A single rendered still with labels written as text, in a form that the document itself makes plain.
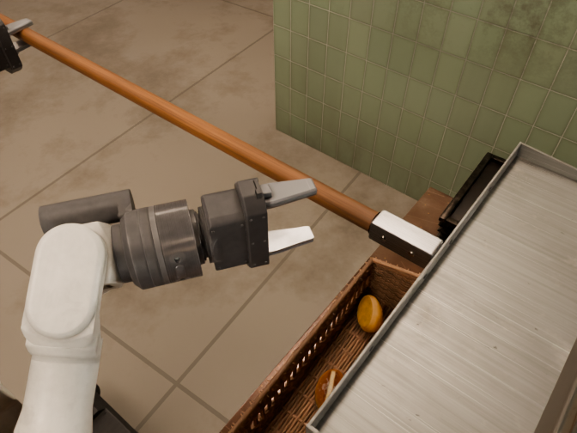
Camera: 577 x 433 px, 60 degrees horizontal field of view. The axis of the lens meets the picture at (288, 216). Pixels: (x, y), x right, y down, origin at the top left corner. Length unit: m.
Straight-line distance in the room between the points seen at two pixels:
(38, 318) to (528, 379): 0.51
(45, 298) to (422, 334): 0.40
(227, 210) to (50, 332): 0.20
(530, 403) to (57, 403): 0.48
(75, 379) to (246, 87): 2.66
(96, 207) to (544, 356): 0.52
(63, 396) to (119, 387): 1.39
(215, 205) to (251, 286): 1.53
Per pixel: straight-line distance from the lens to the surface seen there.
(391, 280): 1.25
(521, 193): 0.80
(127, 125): 2.91
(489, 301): 0.66
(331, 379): 1.16
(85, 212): 0.57
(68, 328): 0.52
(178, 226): 0.53
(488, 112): 2.03
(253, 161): 0.75
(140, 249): 0.53
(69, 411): 0.55
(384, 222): 0.66
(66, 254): 0.52
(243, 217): 0.53
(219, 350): 1.92
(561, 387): 0.36
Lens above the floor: 1.70
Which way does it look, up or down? 48 degrees down
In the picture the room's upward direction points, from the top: straight up
